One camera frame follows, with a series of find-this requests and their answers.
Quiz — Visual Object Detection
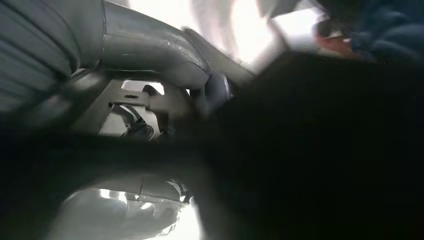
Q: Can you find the stainless steel workbench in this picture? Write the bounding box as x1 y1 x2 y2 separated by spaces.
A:
46 173 204 240

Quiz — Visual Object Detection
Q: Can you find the person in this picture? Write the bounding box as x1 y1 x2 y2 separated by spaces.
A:
312 0 424 65

